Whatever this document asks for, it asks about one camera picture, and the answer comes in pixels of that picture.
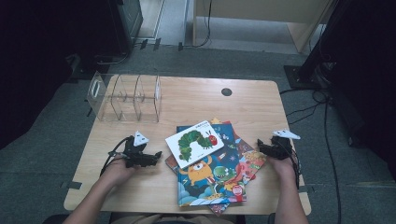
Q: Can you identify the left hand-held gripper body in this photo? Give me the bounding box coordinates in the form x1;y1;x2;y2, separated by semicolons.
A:
122;130;156;169

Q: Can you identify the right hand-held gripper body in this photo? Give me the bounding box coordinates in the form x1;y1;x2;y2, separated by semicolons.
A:
264;129;302;161

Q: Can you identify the colourful animals picture book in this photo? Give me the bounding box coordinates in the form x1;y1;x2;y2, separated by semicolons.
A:
164;117;268;217

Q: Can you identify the white caterpillar picture book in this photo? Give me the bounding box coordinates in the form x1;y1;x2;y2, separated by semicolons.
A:
164;120;225;170

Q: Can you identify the clear acrylic book rack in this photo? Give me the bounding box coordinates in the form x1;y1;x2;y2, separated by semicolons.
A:
86;71;163;123

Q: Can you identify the blue monster picture book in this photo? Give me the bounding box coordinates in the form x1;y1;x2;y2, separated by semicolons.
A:
176;122;248;207

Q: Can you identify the person's right hand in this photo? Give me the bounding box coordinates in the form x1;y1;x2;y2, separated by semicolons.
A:
268;156;297;182

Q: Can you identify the person's left hand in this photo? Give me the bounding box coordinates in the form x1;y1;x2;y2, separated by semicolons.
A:
104;155;138;188

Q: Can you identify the dark curtain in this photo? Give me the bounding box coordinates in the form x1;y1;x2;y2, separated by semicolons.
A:
306;0;396;175
0;0;114;150

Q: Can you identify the light wooden cabinet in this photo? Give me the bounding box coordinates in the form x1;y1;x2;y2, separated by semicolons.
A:
191;0;335;54

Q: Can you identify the black computer tower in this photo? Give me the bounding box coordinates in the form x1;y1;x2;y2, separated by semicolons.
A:
106;0;144;57

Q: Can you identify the right hand-held gripper cable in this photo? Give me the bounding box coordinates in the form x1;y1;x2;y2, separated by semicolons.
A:
278;139;302;189

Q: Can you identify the hand-held gripper cable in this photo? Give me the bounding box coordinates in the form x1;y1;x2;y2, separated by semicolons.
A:
278;139;302;189
99;135;132;177

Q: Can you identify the left hand-held gripper cable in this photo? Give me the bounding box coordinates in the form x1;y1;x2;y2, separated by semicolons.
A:
99;135;132;177

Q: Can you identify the short black floor cable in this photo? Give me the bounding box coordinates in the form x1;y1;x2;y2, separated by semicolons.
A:
285;103;322;125

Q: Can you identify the long black floor cable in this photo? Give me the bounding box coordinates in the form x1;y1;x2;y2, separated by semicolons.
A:
278;88;344;224

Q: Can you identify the black stand base plate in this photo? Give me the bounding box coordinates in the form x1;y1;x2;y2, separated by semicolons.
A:
283;64;332;91

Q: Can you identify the black hanging cable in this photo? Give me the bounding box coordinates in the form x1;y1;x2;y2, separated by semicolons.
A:
183;0;214;49

